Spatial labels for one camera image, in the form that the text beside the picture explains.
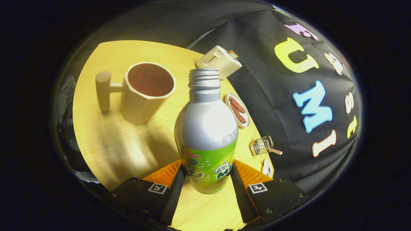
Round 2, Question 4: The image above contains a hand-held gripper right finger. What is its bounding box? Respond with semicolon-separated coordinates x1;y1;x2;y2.
229;159;314;226

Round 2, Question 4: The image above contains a brown sausage piece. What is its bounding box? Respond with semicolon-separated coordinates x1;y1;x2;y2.
229;96;246;114
230;104;247;124

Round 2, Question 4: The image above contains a beige cup with wooden handle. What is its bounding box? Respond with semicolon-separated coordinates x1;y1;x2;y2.
95;62;177;125

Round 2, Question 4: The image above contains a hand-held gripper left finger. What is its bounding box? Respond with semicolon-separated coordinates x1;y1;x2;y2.
109;159;187;226

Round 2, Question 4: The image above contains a white divided condiment dish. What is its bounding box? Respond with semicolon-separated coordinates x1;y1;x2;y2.
262;158;274;178

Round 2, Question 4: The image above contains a wire mesh holder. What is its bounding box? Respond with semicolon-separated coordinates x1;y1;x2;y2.
249;135;274;157

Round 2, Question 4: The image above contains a wooden table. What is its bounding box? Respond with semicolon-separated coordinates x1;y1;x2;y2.
73;40;275;231

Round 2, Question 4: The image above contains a silver green juice bottle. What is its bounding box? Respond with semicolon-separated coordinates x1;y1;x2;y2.
174;68;239;195

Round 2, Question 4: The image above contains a round white plate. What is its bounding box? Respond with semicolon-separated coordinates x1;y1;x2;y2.
225;92;251;128

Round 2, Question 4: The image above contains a white toaster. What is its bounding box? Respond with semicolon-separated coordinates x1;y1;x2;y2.
196;45;242;80

